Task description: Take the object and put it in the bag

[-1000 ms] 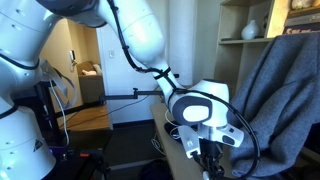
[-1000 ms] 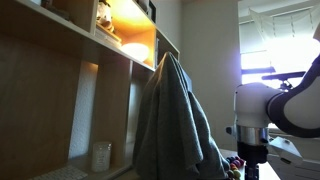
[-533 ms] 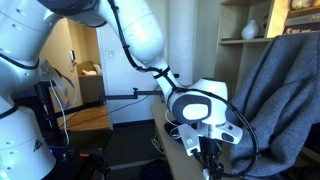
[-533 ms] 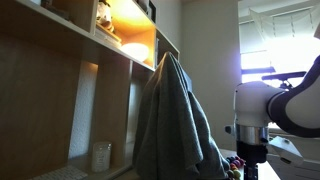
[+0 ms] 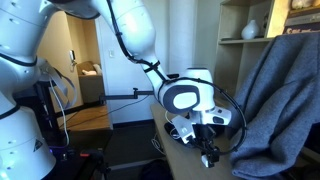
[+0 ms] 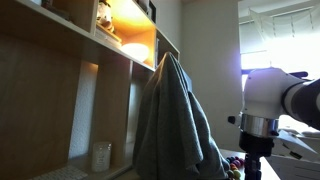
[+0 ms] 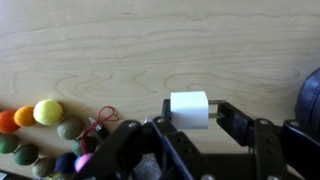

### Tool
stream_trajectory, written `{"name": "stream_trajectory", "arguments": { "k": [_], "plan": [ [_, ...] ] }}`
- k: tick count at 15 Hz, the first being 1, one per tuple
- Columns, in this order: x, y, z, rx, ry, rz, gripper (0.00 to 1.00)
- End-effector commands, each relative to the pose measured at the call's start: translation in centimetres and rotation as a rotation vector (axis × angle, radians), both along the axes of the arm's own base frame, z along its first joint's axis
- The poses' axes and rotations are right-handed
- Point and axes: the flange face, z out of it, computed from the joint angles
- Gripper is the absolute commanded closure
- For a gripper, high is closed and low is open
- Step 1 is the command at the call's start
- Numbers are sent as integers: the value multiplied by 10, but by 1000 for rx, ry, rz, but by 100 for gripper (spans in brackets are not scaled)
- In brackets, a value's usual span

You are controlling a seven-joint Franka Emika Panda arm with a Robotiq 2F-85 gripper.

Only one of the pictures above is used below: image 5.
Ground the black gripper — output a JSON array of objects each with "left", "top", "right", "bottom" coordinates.
[{"left": 191, "top": 124, "right": 220, "bottom": 164}]

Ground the small white cube object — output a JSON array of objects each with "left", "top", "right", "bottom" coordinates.
[{"left": 201, "top": 155, "right": 214, "bottom": 168}]

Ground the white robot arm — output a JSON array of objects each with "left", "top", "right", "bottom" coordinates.
[{"left": 0, "top": 0, "right": 231, "bottom": 180}]

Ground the black bag on table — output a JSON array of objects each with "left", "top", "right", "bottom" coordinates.
[{"left": 164, "top": 122, "right": 224, "bottom": 145}]

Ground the grey blanket over chair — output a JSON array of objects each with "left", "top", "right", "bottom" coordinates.
[{"left": 226, "top": 32, "right": 320, "bottom": 180}]

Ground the white ceramic vase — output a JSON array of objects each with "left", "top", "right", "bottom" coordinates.
[{"left": 241, "top": 20, "right": 259, "bottom": 40}]

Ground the wooden shelf unit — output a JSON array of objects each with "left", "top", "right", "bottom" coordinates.
[{"left": 214, "top": 0, "right": 319, "bottom": 97}]

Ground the brown armchair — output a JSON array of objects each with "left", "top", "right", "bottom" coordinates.
[{"left": 76, "top": 61, "right": 105, "bottom": 103}]

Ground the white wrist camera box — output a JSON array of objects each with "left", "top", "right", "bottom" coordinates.
[{"left": 172, "top": 115, "right": 195, "bottom": 144}]

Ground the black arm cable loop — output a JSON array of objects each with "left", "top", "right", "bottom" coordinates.
[{"left": 105, "top": 0, "right": 248, "bottom": 156}]

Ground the white wall light switch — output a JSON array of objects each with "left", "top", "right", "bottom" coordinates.
[{"left": 109, "top": 50, "right": 115, "bottom": 58}]

